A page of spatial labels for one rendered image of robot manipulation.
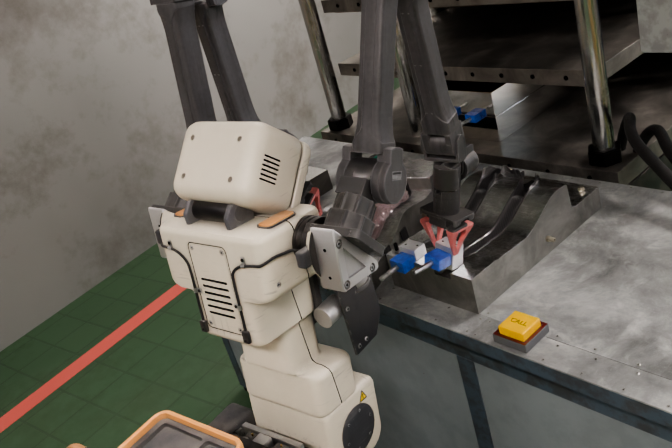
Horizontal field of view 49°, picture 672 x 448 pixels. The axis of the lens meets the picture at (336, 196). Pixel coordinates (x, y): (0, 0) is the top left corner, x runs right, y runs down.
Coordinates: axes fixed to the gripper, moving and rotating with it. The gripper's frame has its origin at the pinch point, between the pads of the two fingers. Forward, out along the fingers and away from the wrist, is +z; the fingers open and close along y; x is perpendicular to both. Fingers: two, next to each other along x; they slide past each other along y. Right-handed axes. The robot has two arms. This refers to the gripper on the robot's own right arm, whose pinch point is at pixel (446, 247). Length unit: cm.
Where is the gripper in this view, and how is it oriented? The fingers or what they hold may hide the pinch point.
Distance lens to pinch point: 164.2
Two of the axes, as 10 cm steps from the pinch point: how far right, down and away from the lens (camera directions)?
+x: -7.5, 3.1, -5.8
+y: -6.6, -2.8, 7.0
